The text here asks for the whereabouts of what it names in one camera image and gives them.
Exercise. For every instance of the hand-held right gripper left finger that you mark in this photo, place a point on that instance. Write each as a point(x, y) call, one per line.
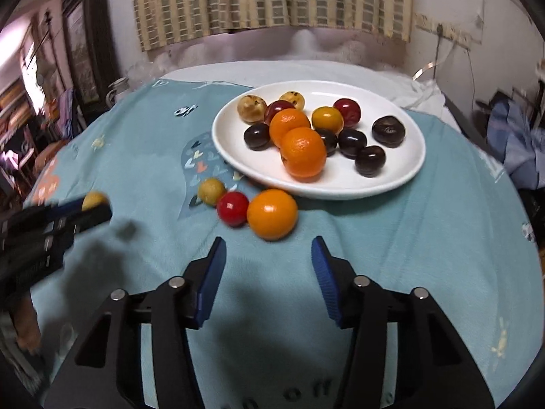
point(210, 281)

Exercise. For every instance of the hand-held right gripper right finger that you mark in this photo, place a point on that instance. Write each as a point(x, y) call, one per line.
point(325, 281)

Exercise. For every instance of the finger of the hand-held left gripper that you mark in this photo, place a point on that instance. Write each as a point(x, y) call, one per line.
point(91, 217)
point(66, 207)

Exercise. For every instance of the red plum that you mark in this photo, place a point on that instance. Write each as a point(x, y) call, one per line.
point(276, 108)
point(347, 110)
point(233, 208)

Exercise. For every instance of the orange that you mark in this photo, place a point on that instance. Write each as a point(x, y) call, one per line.
point(303, 152)
point(289, 123)
point(272, 214)

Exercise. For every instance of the white round plate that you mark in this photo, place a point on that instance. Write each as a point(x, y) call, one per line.
point(383, 179)

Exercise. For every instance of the dark purple plum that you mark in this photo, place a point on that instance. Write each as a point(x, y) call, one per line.
point(352, 142)
point(370, 160)
point(256, 136)
point(330, 142)

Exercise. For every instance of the yellow plum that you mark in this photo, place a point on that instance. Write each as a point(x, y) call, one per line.
point(327, 119)

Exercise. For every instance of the dark purple passion fruit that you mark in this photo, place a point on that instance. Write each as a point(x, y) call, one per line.
point(387, 131)

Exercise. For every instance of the tan spotted loquat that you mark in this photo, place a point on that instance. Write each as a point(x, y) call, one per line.
point(252, 108)

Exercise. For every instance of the yellow spotted loquat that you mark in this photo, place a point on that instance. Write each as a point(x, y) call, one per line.
point(293, 99)

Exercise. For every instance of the person's left hand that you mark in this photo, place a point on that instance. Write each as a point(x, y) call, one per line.
point(26, 323)

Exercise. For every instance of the teal printed blanket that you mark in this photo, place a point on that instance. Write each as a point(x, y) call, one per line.
point(383, 243)

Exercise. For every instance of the cluttered shelf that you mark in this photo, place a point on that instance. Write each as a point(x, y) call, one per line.
point(25, 115)

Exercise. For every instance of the white jug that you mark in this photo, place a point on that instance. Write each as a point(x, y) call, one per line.
point(118, 92)

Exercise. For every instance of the dark framed picture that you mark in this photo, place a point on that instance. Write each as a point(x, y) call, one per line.
point(85, 47)

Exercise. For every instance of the blue clothes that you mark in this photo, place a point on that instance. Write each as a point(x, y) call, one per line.
point(519, 145)

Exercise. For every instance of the pale fuzzy blanket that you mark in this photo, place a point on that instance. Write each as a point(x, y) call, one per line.
point(306, 44)

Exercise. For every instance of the black cap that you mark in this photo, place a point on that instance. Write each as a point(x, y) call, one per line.
point(489, 105)

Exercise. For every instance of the striped beige curtain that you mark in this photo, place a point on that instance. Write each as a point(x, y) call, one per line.
point(272, 0)

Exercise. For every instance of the black bed frame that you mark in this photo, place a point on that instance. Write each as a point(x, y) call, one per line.
point(462, 119)

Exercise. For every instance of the wall power strip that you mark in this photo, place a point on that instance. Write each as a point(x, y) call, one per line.
point(447, 30)

